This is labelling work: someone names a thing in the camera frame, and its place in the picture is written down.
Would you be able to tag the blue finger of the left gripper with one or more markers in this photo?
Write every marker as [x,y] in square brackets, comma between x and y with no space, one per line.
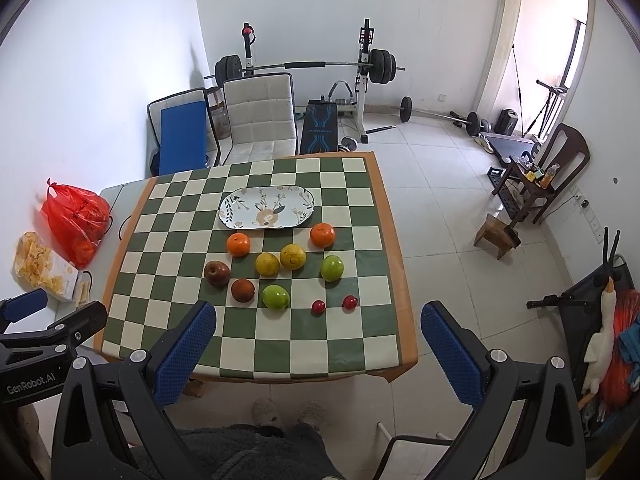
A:
[19,307]

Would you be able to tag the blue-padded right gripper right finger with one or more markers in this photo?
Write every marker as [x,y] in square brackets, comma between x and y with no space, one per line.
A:
[547,442]

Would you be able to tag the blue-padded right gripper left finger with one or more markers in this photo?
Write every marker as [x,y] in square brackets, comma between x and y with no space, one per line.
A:
[88,442]

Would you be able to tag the dark red apple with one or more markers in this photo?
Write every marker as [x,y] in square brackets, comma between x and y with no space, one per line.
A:
[217,273]

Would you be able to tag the small reddish brown fruit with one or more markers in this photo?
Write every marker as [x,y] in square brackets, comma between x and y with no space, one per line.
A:
[243,290]

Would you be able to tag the orange mandarin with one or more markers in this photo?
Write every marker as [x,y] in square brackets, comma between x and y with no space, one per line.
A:
[322,235]
[238,245]

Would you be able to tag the green apple front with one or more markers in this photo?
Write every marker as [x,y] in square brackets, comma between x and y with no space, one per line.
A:
[275,297]

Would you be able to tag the green apple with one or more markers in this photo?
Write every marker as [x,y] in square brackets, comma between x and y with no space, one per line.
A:
[275,297]
[332,268]

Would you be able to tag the cherry tomato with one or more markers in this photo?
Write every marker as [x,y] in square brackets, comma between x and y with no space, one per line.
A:
[318,307]
[350,302]

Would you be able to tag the yellow orange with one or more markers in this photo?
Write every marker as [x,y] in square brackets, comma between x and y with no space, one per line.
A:
[292,257]
[267,264]

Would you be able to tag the snack box with chips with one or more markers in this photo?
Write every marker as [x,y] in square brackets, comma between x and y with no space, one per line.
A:
[40,266]

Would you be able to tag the white goose plush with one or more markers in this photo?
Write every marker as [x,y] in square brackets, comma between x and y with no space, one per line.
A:
[600,348]

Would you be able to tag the red plastic bag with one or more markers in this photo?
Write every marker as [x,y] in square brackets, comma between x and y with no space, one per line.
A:
[78,220]

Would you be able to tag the black scooter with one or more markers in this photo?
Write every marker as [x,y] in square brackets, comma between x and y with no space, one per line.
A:
[579,307]

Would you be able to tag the person legs dark trousers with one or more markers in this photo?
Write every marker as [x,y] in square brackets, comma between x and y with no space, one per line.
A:
[263,449]

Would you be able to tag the small wooden stool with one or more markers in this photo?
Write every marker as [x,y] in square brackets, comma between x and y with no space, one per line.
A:
[499,234]

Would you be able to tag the floral oval plate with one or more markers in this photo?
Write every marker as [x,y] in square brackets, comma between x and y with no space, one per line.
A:
[266,208]

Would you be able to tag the green checkered tablecloth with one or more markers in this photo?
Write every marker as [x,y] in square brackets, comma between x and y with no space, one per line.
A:
[149,271]

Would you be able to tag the dark wooden chair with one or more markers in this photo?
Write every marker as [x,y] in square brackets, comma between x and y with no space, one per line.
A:
[527,185]

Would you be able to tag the white padded chair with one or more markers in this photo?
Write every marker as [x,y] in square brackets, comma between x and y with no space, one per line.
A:
[261,115]

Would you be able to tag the barbell on rack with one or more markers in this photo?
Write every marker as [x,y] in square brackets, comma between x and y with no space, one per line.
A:
[382,67]

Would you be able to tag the black speaker box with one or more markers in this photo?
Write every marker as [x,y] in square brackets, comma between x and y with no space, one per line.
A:
[507,121]

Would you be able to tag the floor barbell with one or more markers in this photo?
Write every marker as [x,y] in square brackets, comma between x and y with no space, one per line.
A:
[472,122]

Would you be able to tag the black blue bench pad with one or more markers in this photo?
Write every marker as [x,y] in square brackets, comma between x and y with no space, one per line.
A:
[320,133]

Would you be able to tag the white weight bench rack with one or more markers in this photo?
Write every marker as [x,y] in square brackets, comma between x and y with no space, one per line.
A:
[356,102]

